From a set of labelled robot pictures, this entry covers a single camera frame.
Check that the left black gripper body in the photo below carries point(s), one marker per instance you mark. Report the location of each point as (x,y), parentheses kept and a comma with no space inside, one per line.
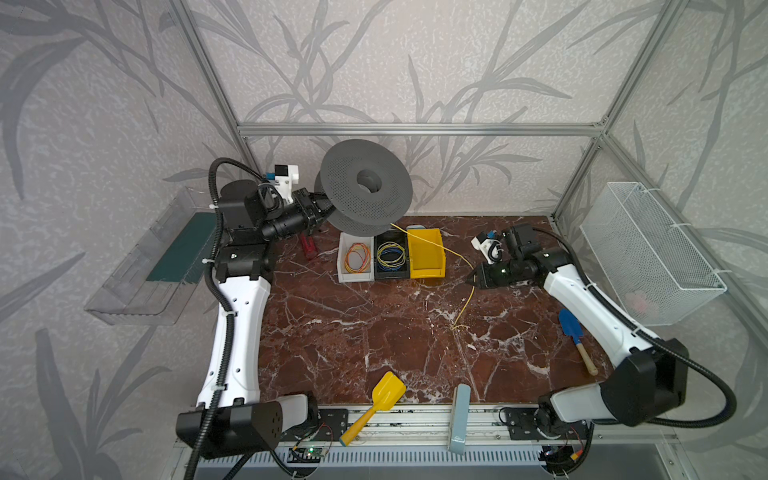
(306,209)

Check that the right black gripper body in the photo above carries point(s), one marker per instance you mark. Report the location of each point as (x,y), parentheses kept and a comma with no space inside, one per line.
(497,275)

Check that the grey perforated cable spool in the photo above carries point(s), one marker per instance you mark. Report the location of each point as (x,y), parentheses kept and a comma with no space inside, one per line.
(368,186)

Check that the yellow plastic scoop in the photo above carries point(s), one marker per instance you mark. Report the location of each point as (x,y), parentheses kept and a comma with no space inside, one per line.
(388,391)

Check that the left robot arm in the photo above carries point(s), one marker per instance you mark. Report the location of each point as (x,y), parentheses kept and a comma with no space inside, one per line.
(252,213)

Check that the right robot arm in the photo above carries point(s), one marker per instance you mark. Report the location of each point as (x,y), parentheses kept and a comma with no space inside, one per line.
(650,374)

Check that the red black hand tool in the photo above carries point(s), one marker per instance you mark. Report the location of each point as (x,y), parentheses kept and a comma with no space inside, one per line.
(309,247)

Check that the yellow storage bin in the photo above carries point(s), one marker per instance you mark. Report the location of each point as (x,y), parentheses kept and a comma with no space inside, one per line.
(427,258)

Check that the white storage bin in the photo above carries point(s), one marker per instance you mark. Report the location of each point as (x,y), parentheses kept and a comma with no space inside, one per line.
(355,259)

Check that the black storage bin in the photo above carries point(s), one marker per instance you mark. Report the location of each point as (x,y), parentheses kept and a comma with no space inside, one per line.
(391,256)

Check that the pink object in basket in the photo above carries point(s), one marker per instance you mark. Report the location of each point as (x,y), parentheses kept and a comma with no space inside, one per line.
(640,304)

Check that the light blue grey bar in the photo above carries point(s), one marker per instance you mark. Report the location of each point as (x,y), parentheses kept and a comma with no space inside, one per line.
(459,419)

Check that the green circuit board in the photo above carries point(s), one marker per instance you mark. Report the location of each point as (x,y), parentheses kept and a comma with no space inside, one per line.
(307,455)

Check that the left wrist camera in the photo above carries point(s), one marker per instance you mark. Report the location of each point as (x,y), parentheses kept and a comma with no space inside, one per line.
(284,178)

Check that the blue shovel wooden handle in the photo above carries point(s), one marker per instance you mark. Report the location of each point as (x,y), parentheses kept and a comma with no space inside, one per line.
(572,328)

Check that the white wire mesh basket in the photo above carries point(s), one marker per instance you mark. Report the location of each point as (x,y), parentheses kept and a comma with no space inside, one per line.
(640,246)

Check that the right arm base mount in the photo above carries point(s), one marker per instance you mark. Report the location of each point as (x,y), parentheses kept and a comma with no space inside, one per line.
(528,423)

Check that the aluminium frame rail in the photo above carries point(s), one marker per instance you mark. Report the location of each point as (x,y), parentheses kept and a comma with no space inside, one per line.
(420,129)

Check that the clear plastic wall tray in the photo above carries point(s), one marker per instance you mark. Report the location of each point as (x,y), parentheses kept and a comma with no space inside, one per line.
(158,277)

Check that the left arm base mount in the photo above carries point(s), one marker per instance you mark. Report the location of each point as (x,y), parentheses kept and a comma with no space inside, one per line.
(325,424)

